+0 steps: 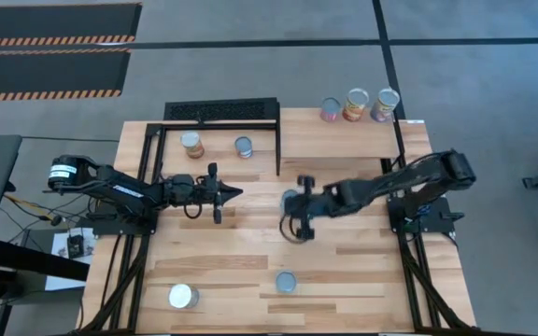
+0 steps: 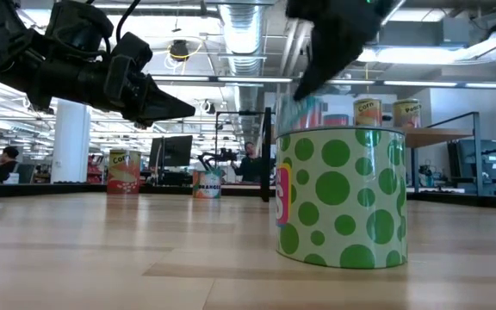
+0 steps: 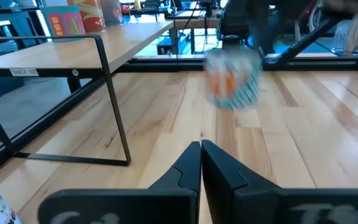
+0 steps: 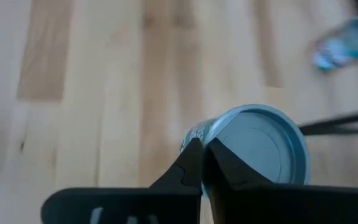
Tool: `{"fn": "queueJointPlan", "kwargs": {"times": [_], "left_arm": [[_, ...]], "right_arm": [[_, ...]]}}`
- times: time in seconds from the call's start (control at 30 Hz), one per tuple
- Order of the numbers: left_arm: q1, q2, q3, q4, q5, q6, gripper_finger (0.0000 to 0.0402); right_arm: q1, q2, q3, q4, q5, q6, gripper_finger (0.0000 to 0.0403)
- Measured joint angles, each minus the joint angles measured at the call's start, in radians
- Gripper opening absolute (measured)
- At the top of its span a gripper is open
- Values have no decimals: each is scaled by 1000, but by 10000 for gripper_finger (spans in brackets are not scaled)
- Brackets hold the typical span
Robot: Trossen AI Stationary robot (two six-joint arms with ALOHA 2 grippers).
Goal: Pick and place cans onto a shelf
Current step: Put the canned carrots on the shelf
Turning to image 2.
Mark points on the tall corn can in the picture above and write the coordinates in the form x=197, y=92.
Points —
x=124, y=172
x=367, y=113

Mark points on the black computer monitor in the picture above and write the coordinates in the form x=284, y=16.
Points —
x=172, y=150

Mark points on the black background robot arm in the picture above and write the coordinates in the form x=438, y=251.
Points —
x=222, y=155

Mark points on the silver ceiling duct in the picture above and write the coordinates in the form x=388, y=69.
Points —
x=243, y=34

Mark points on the short green red label can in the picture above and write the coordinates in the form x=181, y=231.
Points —
x=299, y=115

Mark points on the short green dotted peas can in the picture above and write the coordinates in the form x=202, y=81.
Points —
x=338, y=194

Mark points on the wooden shelf black metal frame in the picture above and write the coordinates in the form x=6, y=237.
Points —
x=429, y=137

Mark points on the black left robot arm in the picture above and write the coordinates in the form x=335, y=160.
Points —
x=2, y=47

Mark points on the white pillar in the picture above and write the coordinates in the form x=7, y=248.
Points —
x=70, y=142

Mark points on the grey blue machine cabinet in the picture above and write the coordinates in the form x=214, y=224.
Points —
x=472, y=163

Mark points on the short oranges can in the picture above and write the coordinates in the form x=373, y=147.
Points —
x=207, y=185

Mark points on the tall peaches can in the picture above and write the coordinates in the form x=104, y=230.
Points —
x=406, y=114

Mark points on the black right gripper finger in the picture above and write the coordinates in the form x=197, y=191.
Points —
x=321, y=69

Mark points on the person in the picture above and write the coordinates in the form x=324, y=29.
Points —
x=4, y=165
x=250, y=165

